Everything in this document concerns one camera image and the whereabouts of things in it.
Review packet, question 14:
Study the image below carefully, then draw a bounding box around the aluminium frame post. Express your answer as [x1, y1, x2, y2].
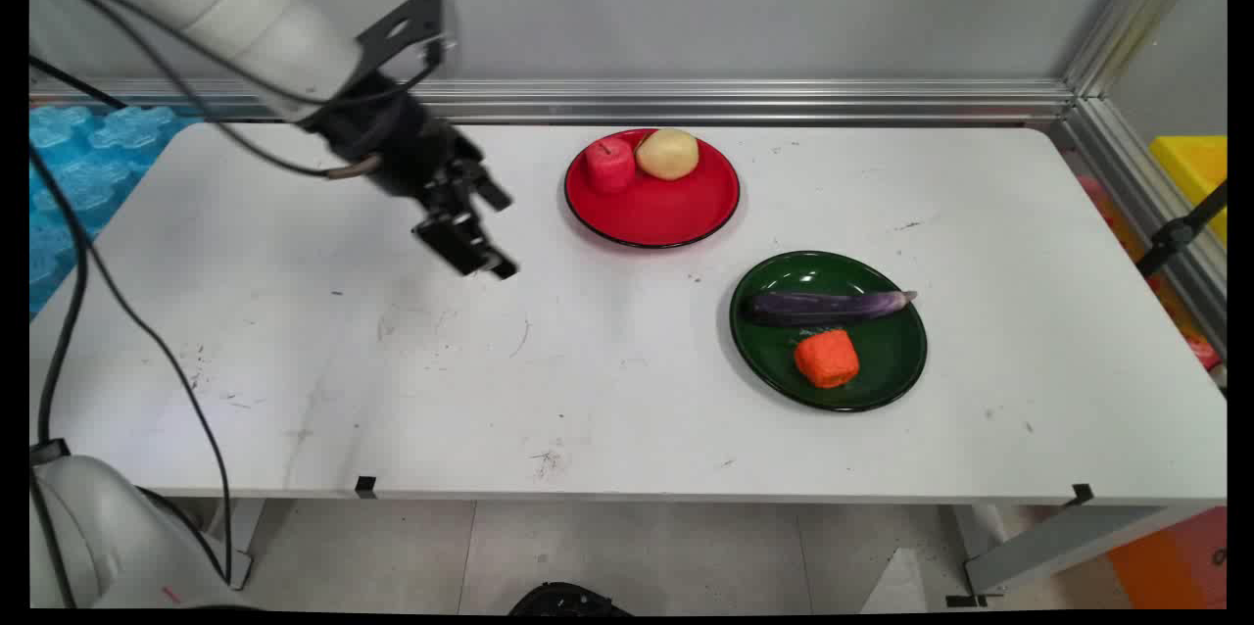
[1053, 0, 1228, 352]

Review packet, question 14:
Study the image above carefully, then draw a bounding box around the yellow potato toy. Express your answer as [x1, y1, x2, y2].
[635, 127, 700, 182]

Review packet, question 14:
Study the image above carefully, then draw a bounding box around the red plate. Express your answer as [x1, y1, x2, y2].
[563, 127, 742, 250]

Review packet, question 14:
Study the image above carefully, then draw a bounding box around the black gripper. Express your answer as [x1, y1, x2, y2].
[304, 76, 519, 281]

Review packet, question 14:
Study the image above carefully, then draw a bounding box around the aluminium frame rail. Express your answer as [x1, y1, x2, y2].
[29, 76, 1079, 126]

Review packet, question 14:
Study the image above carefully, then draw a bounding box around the black object on floor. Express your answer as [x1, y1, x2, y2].
[509, 582, 633, 617]

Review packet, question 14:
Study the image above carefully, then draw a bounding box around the orange box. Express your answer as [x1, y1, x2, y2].
[1107, 505, 1228, 610]

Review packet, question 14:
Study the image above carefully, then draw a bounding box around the blue foam floor mat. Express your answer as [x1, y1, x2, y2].
[29, 103, 202, 317]

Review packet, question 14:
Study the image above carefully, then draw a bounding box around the black tripod stand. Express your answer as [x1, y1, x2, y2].
[1136, 179, 1228, 278]

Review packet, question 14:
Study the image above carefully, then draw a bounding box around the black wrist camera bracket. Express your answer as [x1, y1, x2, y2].
[353, 0, 458, 95]

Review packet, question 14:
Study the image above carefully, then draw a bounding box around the purple eggplant toy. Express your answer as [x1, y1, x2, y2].
[748, 289, 919, 326]

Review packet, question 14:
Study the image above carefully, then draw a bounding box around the orange carrot piece toy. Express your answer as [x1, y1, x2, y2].
[793, 328, 862, 390]

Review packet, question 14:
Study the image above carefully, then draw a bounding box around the red apple toy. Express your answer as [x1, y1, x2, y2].
[585, 137, 638, 195]

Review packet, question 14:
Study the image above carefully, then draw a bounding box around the yellow plastic bin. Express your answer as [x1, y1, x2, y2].
[1148, 134, 1228, 249]

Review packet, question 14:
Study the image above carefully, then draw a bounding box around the dark green plate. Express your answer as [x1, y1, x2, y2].
[728, 250, 929, 413]

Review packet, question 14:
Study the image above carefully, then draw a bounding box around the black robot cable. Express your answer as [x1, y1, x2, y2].
[29, 0, 442, 597]

